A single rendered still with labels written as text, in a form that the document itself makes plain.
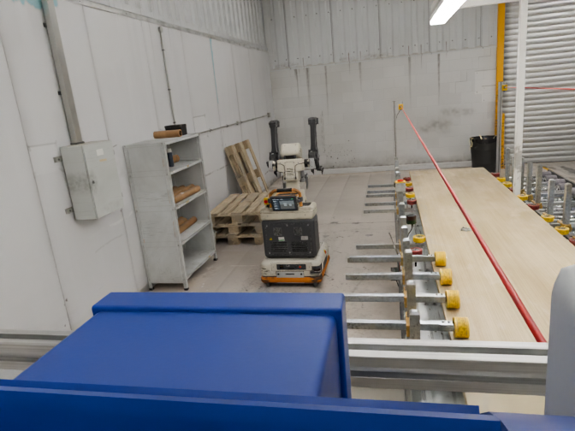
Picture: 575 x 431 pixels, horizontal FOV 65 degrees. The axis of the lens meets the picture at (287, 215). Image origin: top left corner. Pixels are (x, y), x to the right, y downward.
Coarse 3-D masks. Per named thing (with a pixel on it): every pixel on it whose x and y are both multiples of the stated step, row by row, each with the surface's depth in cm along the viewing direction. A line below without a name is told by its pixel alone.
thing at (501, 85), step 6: (498, 84) 478; (504, 84) 475; (498, 90) 479; (504, 90) 474; (498, 96) 479; (498, 102) 480; (498, 108) 482; (498, 114) 483; (498, 120) 485; (498, 126) 486; (498, 132) 488; (498, 138) 490; (498, 144) 491; (498, 150) 493; (498, 156) 495; (498, 162) 497; (498, 168) 499
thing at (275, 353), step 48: (96, 336) 12; (144, 336) 11; (192, 336) 11; (240, 336) 11; (288, 336) 11; (336, 336) 12; (144, 384) 9; (192, 384) 9; (240, 384) 9; (288, 384) 9; (336, 384) 11
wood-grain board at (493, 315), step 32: (416, 192) 420; (448, 192) 408; (480, 192) 398; (512, 192) 388; (448, 224) 320; (480, 224) 313; (512, 224) 307; (544, 224) 301; (448, 256) 263; (480, 256) 259; (512, 256) 254; (544, 256) 250; (448, 288) 222; (480, 288) 219; (544, 288) 213; (448, 320) 193; (480, 320) 191; (512, 320) 189; (544, 320) 186
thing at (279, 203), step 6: (270, 198) 438; (276, 198) 437; (282, 198) 436; (288, 198) 435; (294, 198) 434; (300, 198) 439; (276, 204) 442; (282, 204) 441; (288, 204) 440; (294, 204) 439; (276, 210) 447; (282, 210) 446; (288, 210) 445
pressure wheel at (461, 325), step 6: (456, 318) 179; (462, 318) 178; (456, 324) 177; (462, 324) 176; (468, 324) 176; (456, 330) 176; (462, 330) 176; (468, 330) 175; (456, 336) 177; (462, 336) 177; (468, 336) 176
